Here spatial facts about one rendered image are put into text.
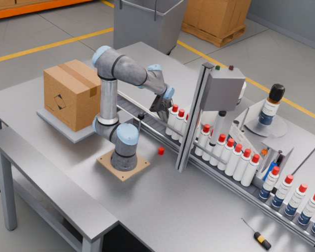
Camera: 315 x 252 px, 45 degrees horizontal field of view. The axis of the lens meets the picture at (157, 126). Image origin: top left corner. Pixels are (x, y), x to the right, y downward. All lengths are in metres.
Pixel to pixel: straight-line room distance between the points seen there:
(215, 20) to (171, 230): 4.09
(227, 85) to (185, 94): 1.03
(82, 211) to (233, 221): 0.75
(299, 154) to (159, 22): 2.33
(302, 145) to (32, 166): 1.64
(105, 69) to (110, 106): 0.24
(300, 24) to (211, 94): 4.90
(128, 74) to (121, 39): 2.84
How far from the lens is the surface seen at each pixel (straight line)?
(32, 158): 2.16
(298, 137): 2.66
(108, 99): 1.91
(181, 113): 2.17
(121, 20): 4.46
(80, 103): 2.17
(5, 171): 2.46
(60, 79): 2.24
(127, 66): 1.73
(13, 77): 4.38
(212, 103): 1.83
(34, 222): 2.92
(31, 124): 2.37
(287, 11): 6.67
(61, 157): 2.15
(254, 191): 2.14
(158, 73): 2.20
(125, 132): 1.97
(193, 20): 5.77
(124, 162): 2.05
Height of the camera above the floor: 2.31
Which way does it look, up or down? 37 degrees down
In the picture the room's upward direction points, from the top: 11 degrees clockwise
